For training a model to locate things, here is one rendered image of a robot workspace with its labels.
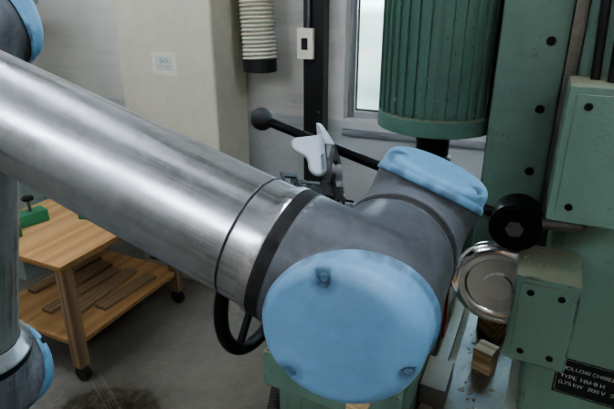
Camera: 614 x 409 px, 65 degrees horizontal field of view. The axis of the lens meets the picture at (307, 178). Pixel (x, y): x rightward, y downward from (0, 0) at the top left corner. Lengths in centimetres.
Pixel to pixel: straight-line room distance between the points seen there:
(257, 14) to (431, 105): 155
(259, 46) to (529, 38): 162
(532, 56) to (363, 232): 45
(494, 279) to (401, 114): 26
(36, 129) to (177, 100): 195
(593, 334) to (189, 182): 60
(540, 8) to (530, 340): 40
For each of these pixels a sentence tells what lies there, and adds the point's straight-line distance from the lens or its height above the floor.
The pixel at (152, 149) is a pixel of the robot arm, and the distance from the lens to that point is 33.
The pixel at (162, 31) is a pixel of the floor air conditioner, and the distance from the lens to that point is 231.
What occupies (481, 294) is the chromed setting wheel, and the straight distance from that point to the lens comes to 73.
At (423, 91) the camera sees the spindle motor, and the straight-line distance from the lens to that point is 69.
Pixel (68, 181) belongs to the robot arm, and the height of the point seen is 127.
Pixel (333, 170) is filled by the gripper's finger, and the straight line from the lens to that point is 63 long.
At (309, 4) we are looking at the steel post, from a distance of 217.
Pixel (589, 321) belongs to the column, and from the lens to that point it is 76.
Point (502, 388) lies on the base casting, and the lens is 90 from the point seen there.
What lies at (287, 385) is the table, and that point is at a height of 85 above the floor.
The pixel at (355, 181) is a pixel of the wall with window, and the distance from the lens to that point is 234.
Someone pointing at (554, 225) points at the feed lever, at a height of 113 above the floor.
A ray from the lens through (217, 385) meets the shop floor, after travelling 204.
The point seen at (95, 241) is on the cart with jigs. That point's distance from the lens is 201.
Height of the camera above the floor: 138
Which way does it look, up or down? 20 degrees down
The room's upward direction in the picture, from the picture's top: straight up
